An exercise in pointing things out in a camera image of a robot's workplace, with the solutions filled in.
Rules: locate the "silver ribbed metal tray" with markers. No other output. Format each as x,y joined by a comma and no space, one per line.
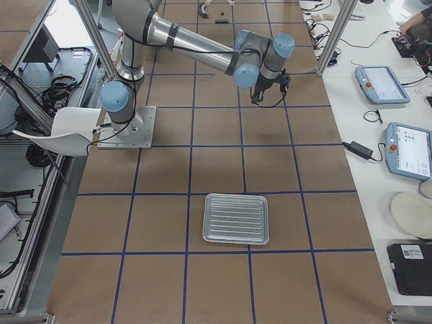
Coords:
236,219

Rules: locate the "olive brake shoe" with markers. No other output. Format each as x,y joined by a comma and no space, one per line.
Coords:
202,10

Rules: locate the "black power adapter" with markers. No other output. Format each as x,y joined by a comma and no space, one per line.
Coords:
358,149

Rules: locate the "upper blue teach pendant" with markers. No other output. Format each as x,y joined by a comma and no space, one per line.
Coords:
380,85

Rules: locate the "blue teach pendant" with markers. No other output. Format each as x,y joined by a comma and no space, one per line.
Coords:
380,85
408,151

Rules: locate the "lower blue teach pendant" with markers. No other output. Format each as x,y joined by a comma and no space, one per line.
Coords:
408,151

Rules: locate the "white plastic chair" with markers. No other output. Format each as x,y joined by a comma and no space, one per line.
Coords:
71,131

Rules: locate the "beige round plate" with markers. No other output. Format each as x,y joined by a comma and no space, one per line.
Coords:
413,214

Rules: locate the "black laptop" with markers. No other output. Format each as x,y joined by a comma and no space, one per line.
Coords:
411,266

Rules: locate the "aluminium frame post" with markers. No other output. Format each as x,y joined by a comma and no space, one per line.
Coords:
335,35

